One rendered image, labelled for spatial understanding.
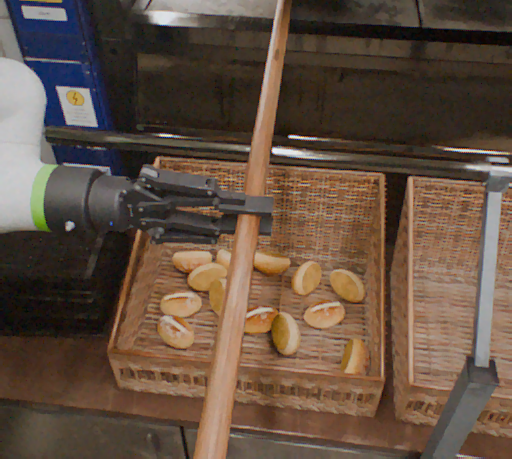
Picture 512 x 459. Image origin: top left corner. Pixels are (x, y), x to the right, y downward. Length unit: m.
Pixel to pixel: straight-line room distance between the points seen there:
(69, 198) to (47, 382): 0.69
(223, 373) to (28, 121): 0.43
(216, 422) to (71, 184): 0.37
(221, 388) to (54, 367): 0.85
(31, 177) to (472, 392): 0.71
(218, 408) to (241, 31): 0.82
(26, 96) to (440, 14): 0.87
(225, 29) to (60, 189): 0.58
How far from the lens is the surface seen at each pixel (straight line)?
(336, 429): 1.29
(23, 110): 0.83
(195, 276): 1.41
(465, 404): 1.02
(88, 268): 1.28
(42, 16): 1.31
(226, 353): 0.62
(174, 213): 0.80
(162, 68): 1.33
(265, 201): 0.76
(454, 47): 1.24
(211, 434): 0.58
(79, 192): 0.78
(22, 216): 0.81
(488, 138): 1.36
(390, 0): 1.37
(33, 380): 1.41
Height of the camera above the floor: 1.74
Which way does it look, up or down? 44 degrees down
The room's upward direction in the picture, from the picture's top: straight up
